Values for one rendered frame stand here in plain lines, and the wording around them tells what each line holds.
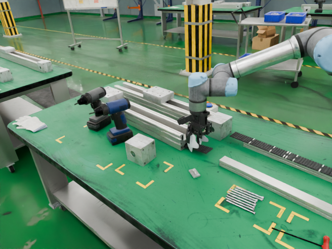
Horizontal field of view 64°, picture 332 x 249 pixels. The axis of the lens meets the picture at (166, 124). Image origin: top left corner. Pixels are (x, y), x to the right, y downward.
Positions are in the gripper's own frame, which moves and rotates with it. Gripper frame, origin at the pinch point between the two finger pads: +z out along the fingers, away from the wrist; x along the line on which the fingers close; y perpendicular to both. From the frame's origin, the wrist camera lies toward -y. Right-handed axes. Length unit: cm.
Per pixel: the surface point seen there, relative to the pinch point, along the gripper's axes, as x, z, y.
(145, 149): -21.5, -5.5, -9.0
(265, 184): -1.3, 1.0, 36.1
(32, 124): -43, 1, -87
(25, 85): -19, 2, -169
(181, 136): -4.0, -5.7, -4.5
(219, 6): 478, -3, -330
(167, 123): 2.3, -4.4, -19.7
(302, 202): -1.3, 1.1, 49.7
